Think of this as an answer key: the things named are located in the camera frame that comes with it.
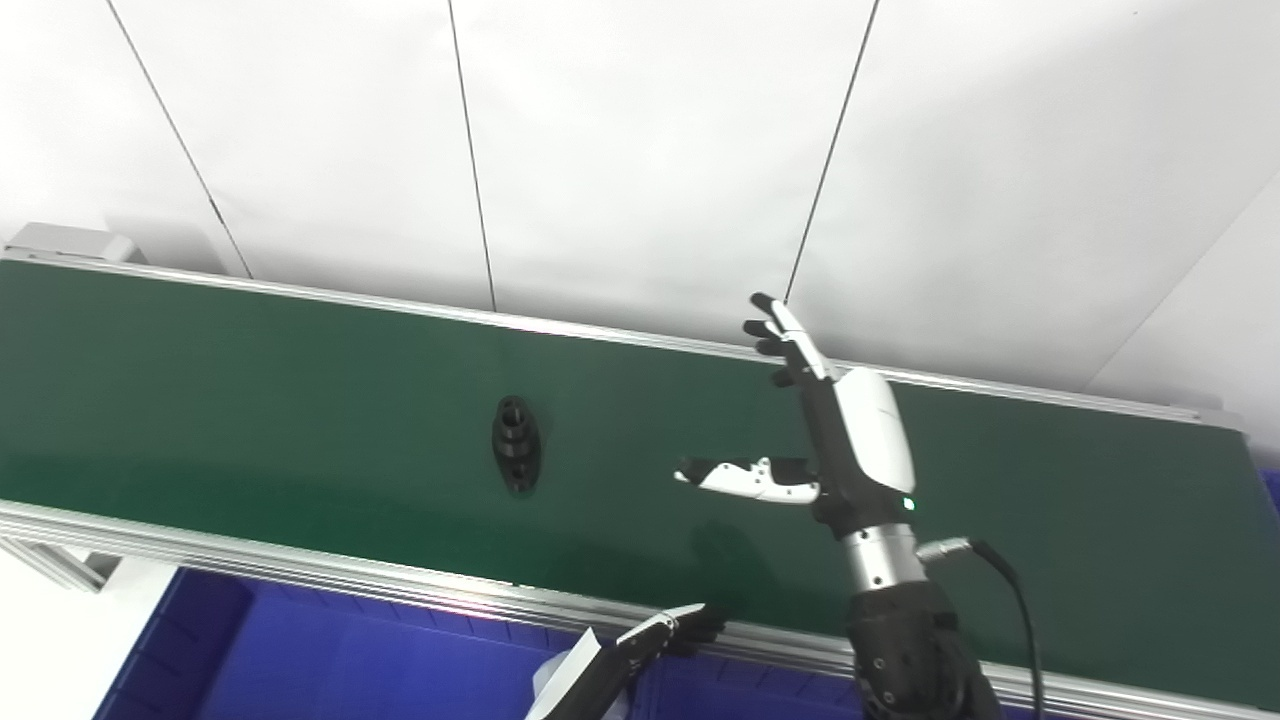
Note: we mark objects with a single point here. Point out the blue plastic bin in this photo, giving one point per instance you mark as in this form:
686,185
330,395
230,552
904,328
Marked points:
330,660
750,690
1265,495

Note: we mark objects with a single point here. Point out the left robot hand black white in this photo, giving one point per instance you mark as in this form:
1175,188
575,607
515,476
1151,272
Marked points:
580,685

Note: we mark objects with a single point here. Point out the right robot arm silver black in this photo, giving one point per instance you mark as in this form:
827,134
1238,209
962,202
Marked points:
900,630

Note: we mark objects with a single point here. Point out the green conveyor belt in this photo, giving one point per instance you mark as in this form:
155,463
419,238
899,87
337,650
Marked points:
300,572
300,400

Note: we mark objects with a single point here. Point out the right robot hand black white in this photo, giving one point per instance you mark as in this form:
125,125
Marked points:
860,450

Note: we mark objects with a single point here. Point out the grey conveyor end cover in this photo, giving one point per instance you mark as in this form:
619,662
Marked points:
70,243

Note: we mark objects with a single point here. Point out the black flanged part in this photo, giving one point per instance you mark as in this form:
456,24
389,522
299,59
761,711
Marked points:
516,450

